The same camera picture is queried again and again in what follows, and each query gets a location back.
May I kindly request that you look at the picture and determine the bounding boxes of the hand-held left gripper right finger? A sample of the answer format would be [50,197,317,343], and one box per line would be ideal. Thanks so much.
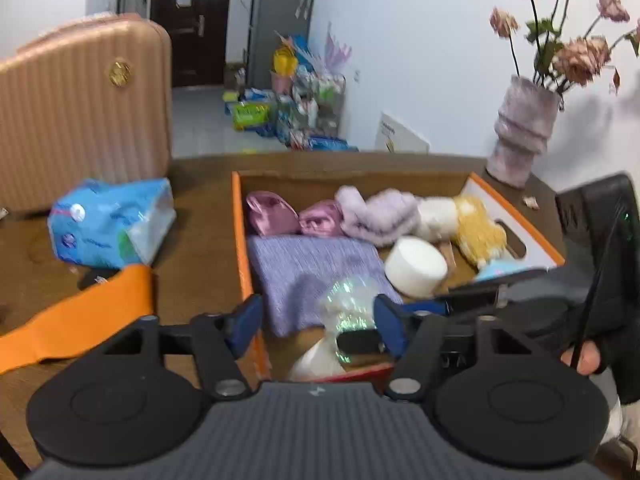
[374,294,538,402]

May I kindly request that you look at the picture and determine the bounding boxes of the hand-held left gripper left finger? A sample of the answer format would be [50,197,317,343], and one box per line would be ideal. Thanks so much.
[102,294,264,402]

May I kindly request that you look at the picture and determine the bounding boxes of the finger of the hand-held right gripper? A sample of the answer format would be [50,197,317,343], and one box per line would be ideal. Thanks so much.
[405,269,548,318]
[336,325,477,362]

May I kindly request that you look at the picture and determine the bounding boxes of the light blue soft item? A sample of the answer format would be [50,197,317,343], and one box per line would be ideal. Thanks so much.
[474,259,522,282]

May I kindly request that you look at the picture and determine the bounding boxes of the iridescent ball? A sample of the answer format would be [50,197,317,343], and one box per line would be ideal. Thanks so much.
[320,275,387,364]

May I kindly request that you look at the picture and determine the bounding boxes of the orange-edged cardboard box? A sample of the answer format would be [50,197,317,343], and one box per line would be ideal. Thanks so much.
[231,170,566,384]

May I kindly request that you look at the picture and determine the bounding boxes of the white soft pouch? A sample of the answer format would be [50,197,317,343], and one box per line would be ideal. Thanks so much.
[287,337,347,382]

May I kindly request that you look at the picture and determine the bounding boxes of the yellow plush toy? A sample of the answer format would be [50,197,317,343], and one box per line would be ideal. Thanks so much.
[452,195,509,269]

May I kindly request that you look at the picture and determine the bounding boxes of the white round jar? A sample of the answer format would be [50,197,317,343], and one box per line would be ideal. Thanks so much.
[384,236,449,299]

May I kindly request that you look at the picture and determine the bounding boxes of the purple knitted cloth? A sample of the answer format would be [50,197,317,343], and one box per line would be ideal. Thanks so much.
[247,234,404,339]

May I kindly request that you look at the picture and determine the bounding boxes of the fluffy white plush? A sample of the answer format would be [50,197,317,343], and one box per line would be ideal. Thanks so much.
[415,196,460,244]

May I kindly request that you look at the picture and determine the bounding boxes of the fluffy pale purple cloth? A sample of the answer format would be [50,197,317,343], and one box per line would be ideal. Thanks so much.
[334,185,422,247]

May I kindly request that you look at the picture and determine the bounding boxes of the person's right hand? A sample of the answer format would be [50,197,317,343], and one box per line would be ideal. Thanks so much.
[560,339,607,377]

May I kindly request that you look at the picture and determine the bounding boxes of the ribbed pale purple vase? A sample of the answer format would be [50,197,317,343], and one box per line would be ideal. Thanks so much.
[486,75,562,189]

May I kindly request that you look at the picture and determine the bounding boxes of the pink satin pouch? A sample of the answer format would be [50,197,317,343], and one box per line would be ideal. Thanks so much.
[245,191,301,237]
[299,200,346,237]

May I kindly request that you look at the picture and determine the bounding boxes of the dried pink flowers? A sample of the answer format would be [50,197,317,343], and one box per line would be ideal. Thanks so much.
[489,0,640,112]

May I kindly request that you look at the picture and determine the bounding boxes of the blue tissue pack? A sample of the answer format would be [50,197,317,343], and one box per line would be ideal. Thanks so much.
[47,178,177,269]

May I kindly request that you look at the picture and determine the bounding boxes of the white board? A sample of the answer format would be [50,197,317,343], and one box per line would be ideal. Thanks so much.
[375,112,431,155]

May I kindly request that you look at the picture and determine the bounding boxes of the blue packets on floor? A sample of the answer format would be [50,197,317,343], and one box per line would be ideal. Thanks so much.
[290,132,359,153]

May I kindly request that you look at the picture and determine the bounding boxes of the green packet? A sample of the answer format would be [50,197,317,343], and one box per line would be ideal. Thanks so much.
[231,101,274,132]

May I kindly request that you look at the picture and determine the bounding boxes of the cluttered storage rack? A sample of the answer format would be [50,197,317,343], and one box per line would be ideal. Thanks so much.
[272,35,352,151]

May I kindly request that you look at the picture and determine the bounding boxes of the yellow bag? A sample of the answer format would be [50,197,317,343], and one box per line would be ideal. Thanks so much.
[272,47,300,77]

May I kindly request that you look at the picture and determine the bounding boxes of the pink ribbed suitcase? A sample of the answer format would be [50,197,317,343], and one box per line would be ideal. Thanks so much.
[0,14,174,213]

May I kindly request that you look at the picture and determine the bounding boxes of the dark brown door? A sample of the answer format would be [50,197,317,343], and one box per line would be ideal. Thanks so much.
[150,0,234,88]

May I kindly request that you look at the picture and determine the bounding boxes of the grey refrigerator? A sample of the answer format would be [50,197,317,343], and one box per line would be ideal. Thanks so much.
[246,0,321,93]

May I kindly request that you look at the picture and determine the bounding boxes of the orange fabric strap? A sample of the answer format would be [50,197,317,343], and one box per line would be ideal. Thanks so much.
[0,264,155,375]

